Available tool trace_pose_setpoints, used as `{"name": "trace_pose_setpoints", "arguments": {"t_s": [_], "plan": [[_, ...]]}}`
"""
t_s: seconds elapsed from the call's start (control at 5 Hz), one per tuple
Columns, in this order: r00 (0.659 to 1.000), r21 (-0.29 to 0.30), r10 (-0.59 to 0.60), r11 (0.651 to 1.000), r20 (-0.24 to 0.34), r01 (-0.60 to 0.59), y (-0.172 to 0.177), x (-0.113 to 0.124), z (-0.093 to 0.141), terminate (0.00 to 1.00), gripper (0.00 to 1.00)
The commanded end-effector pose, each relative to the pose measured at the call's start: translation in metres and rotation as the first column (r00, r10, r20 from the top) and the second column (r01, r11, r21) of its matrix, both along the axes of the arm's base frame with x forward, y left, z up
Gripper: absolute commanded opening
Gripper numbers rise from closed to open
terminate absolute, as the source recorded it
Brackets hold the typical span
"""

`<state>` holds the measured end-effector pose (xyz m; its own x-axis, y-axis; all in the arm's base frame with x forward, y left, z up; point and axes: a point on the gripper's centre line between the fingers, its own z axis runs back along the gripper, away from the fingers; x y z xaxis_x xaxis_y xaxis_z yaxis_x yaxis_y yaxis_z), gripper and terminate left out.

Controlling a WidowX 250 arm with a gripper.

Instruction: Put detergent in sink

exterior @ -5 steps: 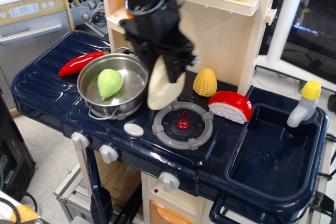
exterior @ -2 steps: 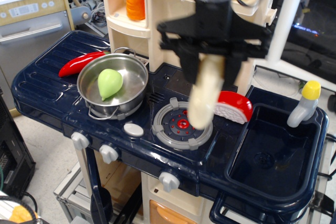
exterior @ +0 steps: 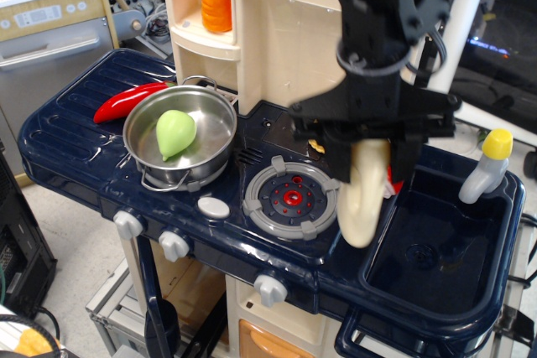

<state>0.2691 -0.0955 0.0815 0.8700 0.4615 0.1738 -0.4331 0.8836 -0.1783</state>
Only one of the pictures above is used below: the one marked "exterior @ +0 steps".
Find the black computer case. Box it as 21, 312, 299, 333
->
1, 157, 57, 319

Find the aluminium frame cart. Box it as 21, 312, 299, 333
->
86, 259, 149, 357

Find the grey toy stove burner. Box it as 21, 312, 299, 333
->
242, 155, 340, 241

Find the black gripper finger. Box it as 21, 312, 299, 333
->
321, 129, 361, 183
388, 135, 430, 182

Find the grey right stove knob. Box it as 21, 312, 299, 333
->
253, 274, 288, 308

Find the navy toy kitchen counter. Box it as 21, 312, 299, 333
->
18, 49, 525, 357

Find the red toy chili pepper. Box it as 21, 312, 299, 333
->
93, 81, 175, 124

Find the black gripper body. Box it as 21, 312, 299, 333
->
289, 73, 461, 143

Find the yellow toy corn cob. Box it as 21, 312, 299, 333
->
308, 139, 326, 154

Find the white pipe stand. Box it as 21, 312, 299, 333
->
409, 0, 537, 148

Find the cream toy kitchen shelf unit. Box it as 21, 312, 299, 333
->
171, 0, 345, 112

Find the orange toy carrot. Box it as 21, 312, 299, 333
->
201, 0, 232, 33

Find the grey oval button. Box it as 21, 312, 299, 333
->
197, 197, 231, 220

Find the cream toy detergent bottle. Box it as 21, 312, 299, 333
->
336, 139, 390, 248

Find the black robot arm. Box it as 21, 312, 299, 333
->
289, 0, 461, 183

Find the steel pot with handles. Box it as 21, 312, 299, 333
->
123, 75, 238, 193

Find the grey stove knob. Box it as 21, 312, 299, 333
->
159, 231, 190, 262
253, 274, 288, 308
113, 210, 143, 241

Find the navy toy sink basin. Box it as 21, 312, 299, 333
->
365, 169, 520, 318

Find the grey faucet with yellow cap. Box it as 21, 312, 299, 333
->
458, 128, 514, 205

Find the light green toy pear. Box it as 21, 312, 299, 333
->
156, 110, 197, 161

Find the grey left stove knob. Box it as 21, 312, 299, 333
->
113, 210, 143, 241

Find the grey middle stove knob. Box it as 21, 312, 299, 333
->
159, 231, 190, 262

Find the orange toy drawer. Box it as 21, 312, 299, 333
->
239, 319, 312, 358

